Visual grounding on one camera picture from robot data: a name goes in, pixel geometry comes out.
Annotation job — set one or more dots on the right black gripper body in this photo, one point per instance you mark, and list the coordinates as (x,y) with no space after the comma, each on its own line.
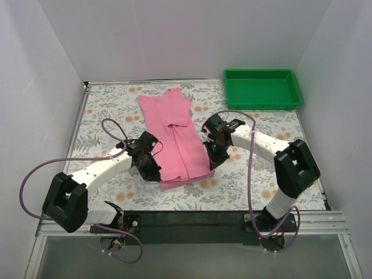
(215,152)

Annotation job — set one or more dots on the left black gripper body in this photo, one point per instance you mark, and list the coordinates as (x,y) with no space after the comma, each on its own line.
(149,167)

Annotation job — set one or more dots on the pink t shirt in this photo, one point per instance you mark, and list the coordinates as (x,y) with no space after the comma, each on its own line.
(182,156)

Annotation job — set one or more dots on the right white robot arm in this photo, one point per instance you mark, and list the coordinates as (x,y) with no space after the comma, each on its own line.
(294,164)

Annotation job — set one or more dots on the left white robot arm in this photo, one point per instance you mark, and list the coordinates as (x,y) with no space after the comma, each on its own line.
(68,199)

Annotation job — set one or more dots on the floral patterned table mat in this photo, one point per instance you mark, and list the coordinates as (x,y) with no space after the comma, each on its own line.
(226,190)

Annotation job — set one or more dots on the green plastic bin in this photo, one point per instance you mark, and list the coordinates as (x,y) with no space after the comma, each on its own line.
(261,89)

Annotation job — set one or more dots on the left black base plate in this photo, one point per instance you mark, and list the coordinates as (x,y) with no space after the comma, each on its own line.
(130,223)

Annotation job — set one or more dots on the aluminium frame rail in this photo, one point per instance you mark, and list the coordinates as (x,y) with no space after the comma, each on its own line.
(203,244)

